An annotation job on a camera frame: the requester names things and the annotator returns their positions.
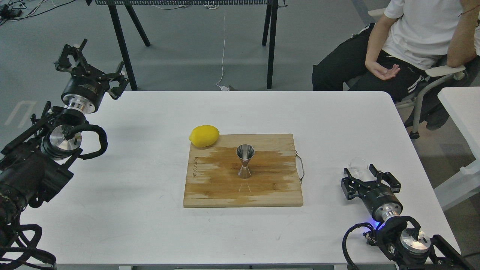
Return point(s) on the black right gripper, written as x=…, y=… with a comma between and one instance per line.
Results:
x=380, y=202

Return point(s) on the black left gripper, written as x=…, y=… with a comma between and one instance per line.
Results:
x=84, y=94

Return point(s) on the clear glass cup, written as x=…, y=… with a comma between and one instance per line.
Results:
x=359, y=168

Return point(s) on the steel double jigger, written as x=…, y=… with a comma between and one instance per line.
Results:
x=245, y=153

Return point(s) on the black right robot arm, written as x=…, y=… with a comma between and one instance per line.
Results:
x=400, y=238

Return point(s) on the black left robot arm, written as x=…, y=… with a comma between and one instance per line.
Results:
x=36, y=165

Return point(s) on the white side table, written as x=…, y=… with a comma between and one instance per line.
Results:
x=463, y=106

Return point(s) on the yellow lemon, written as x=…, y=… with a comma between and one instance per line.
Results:
x=204, y=135

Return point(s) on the seated person white shirt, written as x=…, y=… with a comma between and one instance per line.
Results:
x=344, y=63

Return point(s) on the wooden cutting board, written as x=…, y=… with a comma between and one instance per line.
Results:
x=212, y=173

